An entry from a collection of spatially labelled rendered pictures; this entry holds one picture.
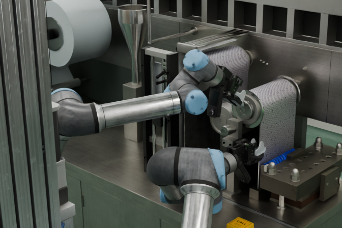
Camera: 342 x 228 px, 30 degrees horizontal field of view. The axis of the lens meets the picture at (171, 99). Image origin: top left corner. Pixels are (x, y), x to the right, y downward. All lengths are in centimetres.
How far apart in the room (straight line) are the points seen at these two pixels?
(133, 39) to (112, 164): 56
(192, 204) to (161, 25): 144
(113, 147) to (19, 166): 147
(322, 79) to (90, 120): 104
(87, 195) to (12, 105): 144
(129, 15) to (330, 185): 112
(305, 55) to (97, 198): 107
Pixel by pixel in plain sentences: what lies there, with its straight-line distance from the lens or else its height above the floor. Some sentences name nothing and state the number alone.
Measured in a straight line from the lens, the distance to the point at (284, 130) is 256.
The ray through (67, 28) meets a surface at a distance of 298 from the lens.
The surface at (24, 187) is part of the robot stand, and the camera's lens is 156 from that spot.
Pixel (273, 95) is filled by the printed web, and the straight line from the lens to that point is 246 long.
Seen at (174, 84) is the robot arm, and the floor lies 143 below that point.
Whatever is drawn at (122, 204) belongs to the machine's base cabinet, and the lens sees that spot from 269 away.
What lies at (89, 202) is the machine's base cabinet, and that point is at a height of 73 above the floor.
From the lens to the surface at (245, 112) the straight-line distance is 241.
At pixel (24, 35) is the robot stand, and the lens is 145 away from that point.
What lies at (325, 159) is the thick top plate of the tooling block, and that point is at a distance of 258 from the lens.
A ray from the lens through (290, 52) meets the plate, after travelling 265.
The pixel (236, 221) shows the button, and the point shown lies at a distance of 231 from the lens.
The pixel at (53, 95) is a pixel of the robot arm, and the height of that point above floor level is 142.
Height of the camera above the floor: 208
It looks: 19 degrees down
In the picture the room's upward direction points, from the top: 1 degrees counter-clockwise
